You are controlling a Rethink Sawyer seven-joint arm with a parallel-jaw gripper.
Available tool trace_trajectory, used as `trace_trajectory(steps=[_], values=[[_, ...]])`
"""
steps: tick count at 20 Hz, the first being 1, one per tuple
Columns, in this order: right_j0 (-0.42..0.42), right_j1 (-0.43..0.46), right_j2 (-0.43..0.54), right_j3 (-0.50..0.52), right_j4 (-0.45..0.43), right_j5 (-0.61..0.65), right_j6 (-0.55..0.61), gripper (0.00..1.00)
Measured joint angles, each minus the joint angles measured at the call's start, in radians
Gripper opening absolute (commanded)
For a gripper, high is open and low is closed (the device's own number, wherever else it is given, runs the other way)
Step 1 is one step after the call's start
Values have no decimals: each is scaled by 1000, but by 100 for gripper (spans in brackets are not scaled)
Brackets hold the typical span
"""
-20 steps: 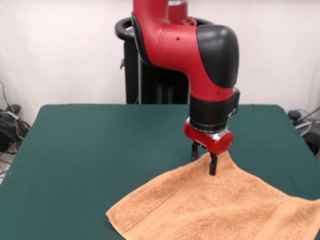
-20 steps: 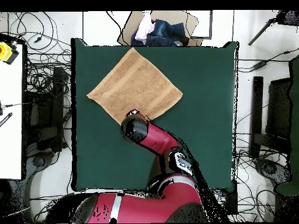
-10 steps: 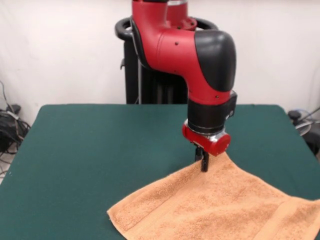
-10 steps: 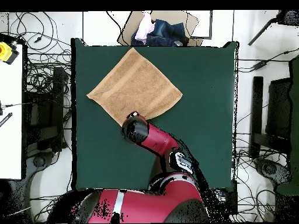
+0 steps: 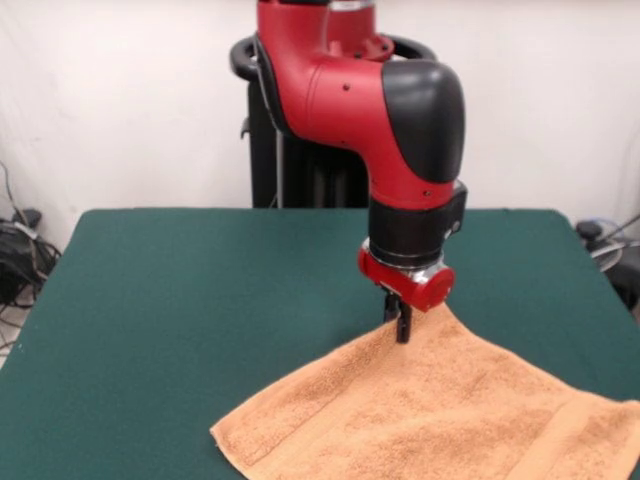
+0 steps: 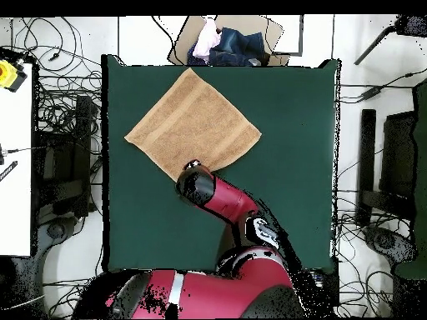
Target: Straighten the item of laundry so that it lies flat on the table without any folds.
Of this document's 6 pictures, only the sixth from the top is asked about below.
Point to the black stand base with caster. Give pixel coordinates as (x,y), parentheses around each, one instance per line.
(55,230)
(385,240)

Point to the black frame stand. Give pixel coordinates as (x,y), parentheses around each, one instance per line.
(81,133)

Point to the white desk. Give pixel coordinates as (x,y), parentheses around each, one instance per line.
(15,200)

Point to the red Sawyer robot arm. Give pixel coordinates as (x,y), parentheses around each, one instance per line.
(227,196)

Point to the dark green table cloth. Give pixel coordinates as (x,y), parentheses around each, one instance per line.
(283,200)

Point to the green cloth covered table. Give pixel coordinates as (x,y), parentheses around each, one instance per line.
(421,166)

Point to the black flat tool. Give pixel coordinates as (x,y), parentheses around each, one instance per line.
(8,170)

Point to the yellow emergency stop button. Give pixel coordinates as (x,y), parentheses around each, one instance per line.
(8,75)

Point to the brown cardboard box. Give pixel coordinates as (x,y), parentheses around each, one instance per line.
(267,33)

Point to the orange terry towel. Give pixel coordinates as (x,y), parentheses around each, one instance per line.
(190,126)

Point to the black tripod leg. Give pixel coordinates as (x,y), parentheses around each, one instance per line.
(413,25)

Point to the blue denim jeans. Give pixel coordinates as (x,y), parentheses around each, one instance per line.
(240,46)

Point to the pink garment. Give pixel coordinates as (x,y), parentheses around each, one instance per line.
(206,40)

